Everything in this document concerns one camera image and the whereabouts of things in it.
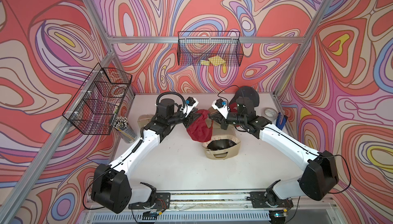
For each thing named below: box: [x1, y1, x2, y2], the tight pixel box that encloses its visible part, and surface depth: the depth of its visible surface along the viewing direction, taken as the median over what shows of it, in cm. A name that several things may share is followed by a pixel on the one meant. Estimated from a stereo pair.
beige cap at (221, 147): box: [202, 133, 242, 160], surface depth 85 cm
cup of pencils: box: [113, 115, 138, 144], surface depth 84 cm
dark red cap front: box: [186, 109, 214, 143], surface depth 79 cm
